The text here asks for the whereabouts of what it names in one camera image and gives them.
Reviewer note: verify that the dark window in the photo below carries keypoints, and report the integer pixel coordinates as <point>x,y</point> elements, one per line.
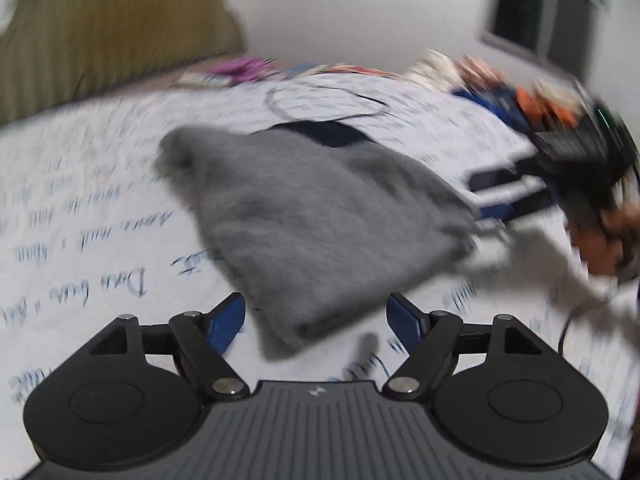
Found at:
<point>555,34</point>

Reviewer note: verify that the purple cloth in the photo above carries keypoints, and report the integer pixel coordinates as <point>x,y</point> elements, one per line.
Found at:
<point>240,70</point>

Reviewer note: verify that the person's right hand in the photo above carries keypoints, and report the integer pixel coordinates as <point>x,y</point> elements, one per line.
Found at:
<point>601,249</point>

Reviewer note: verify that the grey sweater with navy sleeves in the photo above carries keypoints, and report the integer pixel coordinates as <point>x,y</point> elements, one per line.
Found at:
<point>317,236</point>

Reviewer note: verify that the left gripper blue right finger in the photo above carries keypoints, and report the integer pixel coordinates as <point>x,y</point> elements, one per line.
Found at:
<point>430,336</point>

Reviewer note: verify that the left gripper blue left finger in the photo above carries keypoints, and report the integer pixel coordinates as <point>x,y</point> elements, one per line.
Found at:
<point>212,331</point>

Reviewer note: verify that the olive green padded headboard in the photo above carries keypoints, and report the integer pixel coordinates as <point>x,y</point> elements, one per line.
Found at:
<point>59,51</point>

